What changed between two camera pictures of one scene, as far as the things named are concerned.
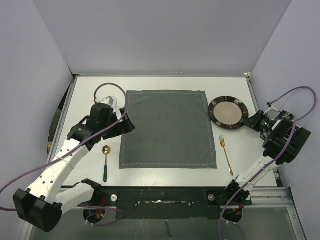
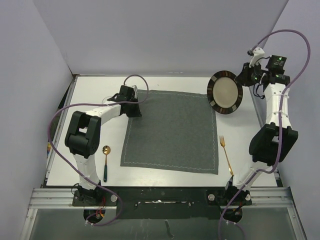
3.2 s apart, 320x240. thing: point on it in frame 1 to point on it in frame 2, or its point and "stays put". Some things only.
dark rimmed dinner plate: x=227 y=112 to x=225 y=92
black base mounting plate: x=167 y=203 stays put
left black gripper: x=125 y=127 to x=135 y=114
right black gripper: x=254 y=121 to x=242 y=78
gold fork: x=222 y=142 stays put
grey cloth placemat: x=172 y=130 stays put
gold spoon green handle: x=106 y=150 stays put
